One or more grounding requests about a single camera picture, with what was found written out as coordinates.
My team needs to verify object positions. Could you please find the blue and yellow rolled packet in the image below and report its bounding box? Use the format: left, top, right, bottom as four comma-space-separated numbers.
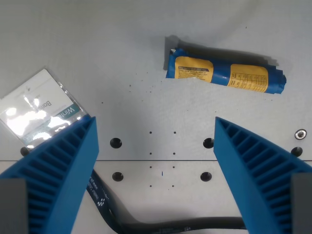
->
165, 47, 287, 95

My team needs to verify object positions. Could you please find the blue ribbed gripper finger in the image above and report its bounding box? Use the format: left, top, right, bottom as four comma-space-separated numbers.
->
213, 116, 312, 234
0, 116, 100, 234

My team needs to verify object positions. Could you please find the black printed cable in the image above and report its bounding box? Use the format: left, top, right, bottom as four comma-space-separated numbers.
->
85, 169, 247, 234

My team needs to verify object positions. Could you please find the white card in clear sleeve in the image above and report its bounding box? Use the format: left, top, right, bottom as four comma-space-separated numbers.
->
0, 68, 90, 149

